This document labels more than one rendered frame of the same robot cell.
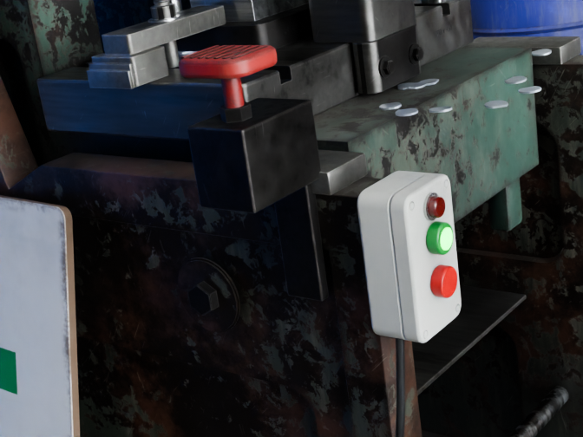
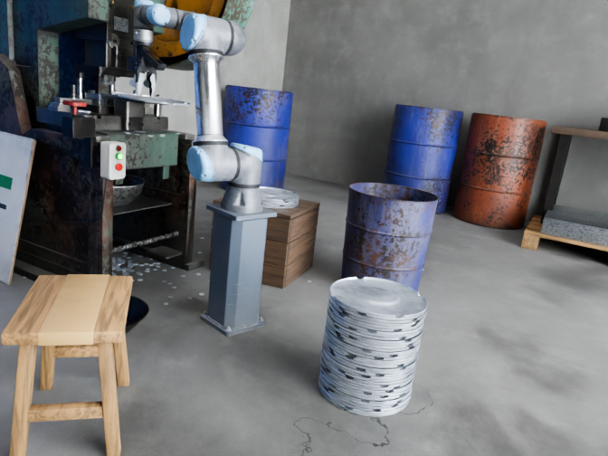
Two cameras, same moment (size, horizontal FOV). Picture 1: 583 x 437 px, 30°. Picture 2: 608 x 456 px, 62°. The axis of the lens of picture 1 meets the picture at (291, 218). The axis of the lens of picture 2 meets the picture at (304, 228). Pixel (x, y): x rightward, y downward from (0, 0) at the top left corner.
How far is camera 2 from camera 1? 116 cm
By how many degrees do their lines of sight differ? 12
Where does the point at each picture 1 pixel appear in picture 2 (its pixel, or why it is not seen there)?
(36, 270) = (23, 155)
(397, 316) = (105, 172)
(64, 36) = (48, 99)
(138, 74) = (61, 108)
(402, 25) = (137, 116)
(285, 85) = (99, 119)
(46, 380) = (19, 185)
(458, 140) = (147, 147)
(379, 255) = (103, 156)
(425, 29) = (149, 120)
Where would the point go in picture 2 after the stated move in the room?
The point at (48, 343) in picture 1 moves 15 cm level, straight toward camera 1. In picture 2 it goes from (22, 175) to (19, 183)
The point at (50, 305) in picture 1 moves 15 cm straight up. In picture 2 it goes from (24, 165) to (23, 127)
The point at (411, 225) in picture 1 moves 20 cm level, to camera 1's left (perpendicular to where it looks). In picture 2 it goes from (110, 149) to (51, 145)
